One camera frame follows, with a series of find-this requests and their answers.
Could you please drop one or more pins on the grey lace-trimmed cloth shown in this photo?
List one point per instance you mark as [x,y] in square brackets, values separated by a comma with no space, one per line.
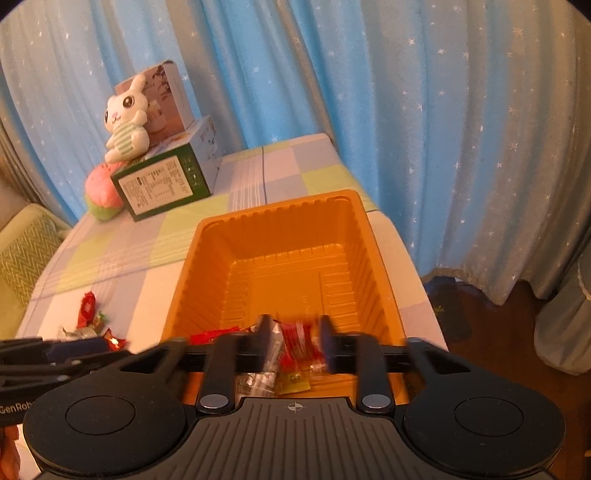
[568,323]

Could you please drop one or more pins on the blue star-print curtain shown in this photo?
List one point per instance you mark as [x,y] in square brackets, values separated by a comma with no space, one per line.
[415,115]

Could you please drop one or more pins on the silver foil packet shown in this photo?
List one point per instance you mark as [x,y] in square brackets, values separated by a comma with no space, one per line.
[74,332]

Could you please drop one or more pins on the pink peach plush toy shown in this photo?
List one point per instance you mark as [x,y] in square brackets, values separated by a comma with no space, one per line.
[104,194]

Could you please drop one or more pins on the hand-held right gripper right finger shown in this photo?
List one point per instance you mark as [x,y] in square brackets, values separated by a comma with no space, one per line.
[326,344]

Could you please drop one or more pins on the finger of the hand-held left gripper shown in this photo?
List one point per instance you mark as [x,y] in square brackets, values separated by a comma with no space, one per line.
[55,369]
[76,347]

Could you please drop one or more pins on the green cardboard box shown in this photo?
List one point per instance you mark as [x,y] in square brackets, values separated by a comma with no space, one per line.
[157,184]

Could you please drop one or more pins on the green yellow candy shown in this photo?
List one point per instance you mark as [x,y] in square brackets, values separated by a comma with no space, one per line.
[291,382]

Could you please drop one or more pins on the green zigzag cushion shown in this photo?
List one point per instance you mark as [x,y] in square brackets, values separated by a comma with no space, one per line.
[27,258]

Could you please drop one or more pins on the beige printed box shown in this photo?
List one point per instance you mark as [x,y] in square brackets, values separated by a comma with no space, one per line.
[173,101]

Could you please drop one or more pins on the large red candy packet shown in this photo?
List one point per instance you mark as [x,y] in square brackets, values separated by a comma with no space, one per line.
[300,344]

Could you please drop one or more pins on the orange plastic tray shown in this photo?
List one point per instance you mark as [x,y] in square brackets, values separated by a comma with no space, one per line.
[286,240]

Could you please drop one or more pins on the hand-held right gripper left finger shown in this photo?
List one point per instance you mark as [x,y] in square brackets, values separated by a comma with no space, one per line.
[265,342]

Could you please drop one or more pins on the small green candy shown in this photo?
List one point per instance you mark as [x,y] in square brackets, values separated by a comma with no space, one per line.
[102,318]

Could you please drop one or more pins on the light green sofa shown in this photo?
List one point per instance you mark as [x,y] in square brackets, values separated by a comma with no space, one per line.
[18,318]

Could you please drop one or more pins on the person's left hand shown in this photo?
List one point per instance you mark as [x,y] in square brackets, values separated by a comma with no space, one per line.
[7,452]

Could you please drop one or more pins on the white plush bunny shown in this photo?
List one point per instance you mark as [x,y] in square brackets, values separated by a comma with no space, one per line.
[124,134]

